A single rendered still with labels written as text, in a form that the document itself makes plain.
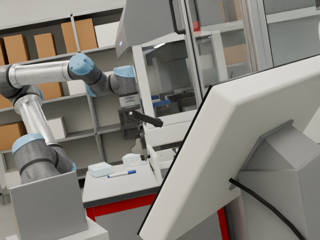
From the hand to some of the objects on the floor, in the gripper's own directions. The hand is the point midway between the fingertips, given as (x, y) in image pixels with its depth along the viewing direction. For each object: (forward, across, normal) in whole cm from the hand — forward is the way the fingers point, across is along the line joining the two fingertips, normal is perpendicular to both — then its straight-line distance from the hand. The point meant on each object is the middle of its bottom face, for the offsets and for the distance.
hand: (146, 156), depth 182 cm
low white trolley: (+90, -41, 0) cm, 99 cm away
